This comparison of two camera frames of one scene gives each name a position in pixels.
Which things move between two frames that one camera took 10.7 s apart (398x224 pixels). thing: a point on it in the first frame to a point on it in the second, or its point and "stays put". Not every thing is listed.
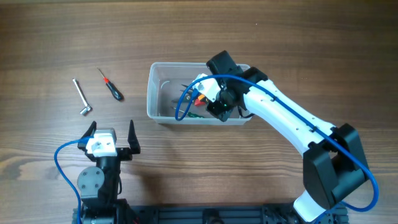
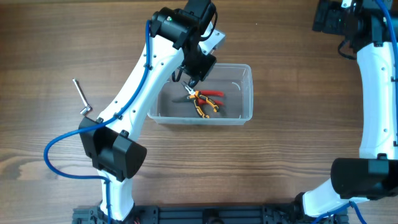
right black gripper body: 220,109 to 335,16
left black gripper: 125,153 to 202,71
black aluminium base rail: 199,213 stays put
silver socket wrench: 88,108 stays put
